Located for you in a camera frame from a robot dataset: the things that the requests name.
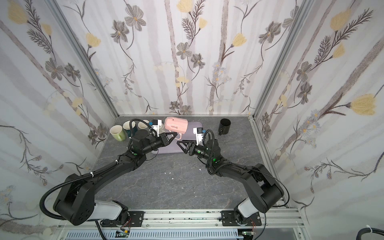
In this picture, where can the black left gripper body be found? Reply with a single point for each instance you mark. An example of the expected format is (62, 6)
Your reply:
(162, 140)

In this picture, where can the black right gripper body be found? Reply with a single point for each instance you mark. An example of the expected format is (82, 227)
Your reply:
(190, 149)

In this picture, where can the pink ceramic mug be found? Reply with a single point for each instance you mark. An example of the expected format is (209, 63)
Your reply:
(177, 125)

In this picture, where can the grey ceramic mug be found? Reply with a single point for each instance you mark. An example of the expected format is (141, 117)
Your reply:
(143, 125)

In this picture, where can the dark green ceramic mug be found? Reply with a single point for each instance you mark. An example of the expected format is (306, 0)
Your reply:
(130, 128)

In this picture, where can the black ceramic mug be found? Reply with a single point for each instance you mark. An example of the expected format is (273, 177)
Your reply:
(224, 127)

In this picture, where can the light green ceramic mug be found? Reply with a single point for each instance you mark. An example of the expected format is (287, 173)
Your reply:
(118, 133)

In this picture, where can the white ceramic mug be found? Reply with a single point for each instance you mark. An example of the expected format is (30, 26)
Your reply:
(161, 129)

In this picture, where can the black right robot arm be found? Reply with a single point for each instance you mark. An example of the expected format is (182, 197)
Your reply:
(262, 188)

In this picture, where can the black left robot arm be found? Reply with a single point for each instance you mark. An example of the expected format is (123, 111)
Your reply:
(76, 201)

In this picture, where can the lilac plastic tray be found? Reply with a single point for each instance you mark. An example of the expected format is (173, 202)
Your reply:
(189, 135)

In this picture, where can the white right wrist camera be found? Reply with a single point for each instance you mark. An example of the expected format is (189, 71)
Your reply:
(199, 133)

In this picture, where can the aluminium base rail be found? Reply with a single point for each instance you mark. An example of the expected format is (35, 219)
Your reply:
(276, 224)

